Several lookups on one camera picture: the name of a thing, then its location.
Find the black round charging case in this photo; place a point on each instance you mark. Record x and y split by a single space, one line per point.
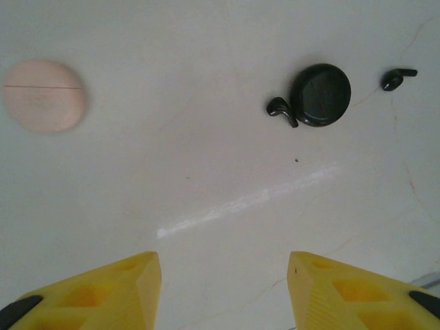
321 94

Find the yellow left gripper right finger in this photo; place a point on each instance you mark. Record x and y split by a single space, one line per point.
316 302

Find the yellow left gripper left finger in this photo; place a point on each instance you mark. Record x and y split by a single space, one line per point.
103 302

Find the pink round charging case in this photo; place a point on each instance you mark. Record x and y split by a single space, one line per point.
44 99

